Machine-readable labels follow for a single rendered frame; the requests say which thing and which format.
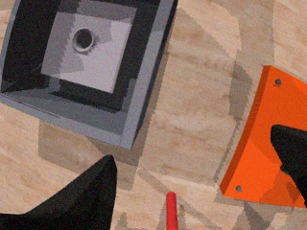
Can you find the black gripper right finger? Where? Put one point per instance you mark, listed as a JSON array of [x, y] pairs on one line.
[[291, 146]]

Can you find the red peg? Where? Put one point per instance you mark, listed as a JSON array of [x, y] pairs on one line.
[[171, 211]]

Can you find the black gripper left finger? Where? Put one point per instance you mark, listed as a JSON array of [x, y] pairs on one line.
[[84, 204]]

